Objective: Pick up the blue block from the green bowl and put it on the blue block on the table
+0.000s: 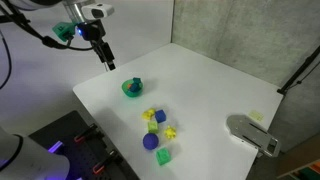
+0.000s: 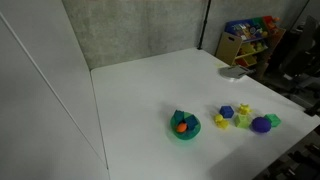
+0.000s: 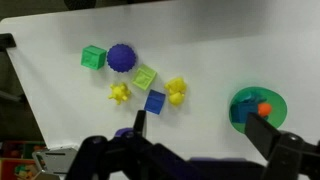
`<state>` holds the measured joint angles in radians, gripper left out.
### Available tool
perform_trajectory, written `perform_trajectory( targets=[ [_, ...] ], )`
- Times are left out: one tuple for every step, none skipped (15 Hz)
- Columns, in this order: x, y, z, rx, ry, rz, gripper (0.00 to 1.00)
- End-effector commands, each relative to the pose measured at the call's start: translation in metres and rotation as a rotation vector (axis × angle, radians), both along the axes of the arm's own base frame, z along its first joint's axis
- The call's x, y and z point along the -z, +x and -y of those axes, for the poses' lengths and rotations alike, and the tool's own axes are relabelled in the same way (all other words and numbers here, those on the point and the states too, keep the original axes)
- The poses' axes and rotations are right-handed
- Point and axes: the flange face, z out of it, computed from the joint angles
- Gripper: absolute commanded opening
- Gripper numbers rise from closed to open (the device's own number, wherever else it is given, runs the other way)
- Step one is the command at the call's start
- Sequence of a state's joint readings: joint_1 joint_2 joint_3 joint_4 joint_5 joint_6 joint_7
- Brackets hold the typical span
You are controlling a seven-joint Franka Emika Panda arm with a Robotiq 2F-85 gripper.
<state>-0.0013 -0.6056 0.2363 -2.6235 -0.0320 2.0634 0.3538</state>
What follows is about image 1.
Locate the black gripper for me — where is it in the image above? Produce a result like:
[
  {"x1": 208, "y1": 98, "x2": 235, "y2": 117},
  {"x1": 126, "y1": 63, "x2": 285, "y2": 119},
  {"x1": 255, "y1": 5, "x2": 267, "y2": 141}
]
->
[{"x1": 77, "y1": 19, "x2": 117, "y2": 72}]

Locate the blue toy block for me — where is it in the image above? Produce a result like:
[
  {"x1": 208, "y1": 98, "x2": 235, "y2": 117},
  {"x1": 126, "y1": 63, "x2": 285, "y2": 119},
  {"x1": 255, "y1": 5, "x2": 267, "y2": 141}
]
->
[
  {"x1": 129, "y1": 83, "x2": 141, "y2": 94},
  {"x1": 154, "y1": 109, "x2": 168, "y2": 124}
]

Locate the green bowl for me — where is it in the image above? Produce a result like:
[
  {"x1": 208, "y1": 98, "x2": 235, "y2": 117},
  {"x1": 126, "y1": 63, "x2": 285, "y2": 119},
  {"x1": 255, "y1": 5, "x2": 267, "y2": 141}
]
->
[{"x1": 121, "y1": 78, "x2": 144, "y2": 99}]

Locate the lime green toy block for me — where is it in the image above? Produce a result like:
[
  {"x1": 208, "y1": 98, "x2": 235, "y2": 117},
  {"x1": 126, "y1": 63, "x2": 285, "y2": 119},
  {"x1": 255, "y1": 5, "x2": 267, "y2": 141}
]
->
[{"x1": 147, "y1": 120, "x2": 160, "y2": 134}]

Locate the teal toy figure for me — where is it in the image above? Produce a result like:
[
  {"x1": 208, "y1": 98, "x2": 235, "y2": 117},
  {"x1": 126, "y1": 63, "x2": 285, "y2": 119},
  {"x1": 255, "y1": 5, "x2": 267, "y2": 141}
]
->
[{"x1": 132, "y1": 77, "x2": 144, "y2": 88}]

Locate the yellow duck toy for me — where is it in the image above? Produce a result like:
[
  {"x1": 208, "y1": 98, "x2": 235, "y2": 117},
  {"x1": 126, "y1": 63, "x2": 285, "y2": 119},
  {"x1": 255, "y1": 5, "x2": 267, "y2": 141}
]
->
[{"x1": 141, "y1": 107, "x2": 157, "y2": 121}]

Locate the black pegboard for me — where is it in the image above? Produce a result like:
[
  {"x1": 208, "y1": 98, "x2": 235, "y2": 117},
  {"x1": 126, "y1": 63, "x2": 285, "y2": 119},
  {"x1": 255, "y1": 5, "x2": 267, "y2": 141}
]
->
[{"x1": 28, "y1": 110, "x2": 141, "y2": 180}]

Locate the purple bumpy ball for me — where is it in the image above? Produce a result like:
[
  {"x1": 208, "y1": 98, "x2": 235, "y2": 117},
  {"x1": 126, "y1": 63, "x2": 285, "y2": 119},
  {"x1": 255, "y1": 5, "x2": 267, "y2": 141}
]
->
[{"x1": 142, "y1": 132, "x2": 160, "y2": 151}]

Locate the yellow spiky toy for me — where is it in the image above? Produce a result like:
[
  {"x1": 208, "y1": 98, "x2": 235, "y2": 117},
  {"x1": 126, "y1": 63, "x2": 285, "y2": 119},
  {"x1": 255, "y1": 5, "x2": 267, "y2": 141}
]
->
[{"x1": 163, "y1": 125, "x2": 178, "y2": 141}]

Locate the small yellow sticker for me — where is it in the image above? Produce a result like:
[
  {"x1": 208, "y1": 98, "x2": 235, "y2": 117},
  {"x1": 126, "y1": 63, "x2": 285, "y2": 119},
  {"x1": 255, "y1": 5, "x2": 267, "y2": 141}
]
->
[{"x1": 248, "y1": 110, "x2": 265, "y2": 122}]

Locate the grey metal plate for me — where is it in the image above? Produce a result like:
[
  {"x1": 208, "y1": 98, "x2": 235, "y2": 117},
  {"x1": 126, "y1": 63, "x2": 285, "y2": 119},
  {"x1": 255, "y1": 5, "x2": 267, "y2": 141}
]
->
[{"x1": 226, "y1": 114, "x2": 282, "y2": 159}]

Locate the black tripod pole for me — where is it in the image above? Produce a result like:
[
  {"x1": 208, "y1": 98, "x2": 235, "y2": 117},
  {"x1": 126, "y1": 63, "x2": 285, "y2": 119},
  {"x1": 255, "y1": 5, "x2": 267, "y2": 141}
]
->
[{"x1": 276, "y1": 44, "x2": 320, "y2": 96}]

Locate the wooden shelf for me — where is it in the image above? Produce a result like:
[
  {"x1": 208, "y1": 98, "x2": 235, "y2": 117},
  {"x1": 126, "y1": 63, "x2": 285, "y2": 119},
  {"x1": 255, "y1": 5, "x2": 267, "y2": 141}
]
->
[{"x1": 275, "y1": 133, "x2": 320, "y2": 180}]

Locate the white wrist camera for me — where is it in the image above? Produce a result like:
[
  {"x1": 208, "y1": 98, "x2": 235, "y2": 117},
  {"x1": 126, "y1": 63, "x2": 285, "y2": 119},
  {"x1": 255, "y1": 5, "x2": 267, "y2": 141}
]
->
[{"x1": 81, "y1": 3, "x2": 115, "y2": 21}]

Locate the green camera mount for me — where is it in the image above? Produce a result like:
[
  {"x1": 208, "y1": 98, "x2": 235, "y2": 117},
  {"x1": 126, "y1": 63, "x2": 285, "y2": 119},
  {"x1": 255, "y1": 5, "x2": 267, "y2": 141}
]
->
[{"x1": 52, "y1": 21, "x2": 80, "y2": 43}]

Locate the black clamp with orange handle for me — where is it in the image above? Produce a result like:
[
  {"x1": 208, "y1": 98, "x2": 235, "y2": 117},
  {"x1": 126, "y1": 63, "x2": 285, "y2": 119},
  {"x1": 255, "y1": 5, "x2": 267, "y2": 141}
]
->
[
  {"x1": 73, "y1": 123, "x2": 102, "y2": 144},
  {"x1": 92, "y1": 150, "x2": 122, "y2": 175}
]

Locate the thin black cable loop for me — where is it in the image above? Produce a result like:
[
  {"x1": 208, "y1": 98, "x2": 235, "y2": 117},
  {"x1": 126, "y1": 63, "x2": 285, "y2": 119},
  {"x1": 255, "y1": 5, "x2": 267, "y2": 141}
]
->
[{"x1": 0, "y1": 29, "x2": 13, "y2": 91}]

